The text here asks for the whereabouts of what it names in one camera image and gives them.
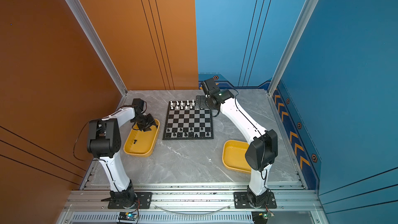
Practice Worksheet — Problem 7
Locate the yellow tray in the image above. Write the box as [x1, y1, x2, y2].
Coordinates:
[222, 140, 251, 174]
[123, 119, 160, 157]

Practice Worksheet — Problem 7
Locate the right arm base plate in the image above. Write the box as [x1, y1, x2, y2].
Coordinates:
[233, 191, 277, 209]

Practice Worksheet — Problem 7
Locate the green circuit board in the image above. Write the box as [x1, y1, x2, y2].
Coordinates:
[251, 211, 275, 224]
[118, 212, 139, 224]

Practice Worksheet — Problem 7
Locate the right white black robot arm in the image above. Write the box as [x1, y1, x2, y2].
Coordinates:
[201, 78, 278, 208]

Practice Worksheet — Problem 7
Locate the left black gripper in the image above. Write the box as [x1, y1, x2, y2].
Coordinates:
[133, 113, 157, 132]

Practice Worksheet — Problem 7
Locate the left green circuit board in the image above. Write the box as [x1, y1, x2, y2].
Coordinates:
[118, 212, 139, 224]

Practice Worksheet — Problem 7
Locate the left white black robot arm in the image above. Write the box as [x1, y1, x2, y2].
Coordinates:
[87, 99, 160, 209]

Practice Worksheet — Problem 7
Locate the black white chessboard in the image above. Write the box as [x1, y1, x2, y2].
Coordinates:
[163, 100, 214, 141]

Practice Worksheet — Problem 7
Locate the right green circuit board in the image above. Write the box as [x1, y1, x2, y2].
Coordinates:
[251, 211, 275, 224]

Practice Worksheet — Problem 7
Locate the aluminium corner post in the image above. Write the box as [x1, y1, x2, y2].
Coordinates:
[65, 0, 127, 96]
[267, 0, 319, 96]

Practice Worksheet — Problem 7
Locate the right aluminium corner post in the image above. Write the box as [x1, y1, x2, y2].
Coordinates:
[267, 0, 319, 96]

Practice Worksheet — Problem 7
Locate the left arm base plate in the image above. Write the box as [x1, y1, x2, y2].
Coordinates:
[108, 191, 152, 209]

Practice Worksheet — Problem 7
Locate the left aluminium corner post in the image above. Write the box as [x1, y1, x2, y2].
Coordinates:
[65, 0, 127, 96]

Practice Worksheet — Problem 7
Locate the aluminium front frame rail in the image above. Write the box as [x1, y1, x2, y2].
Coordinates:
[57, 181, 328, 224]

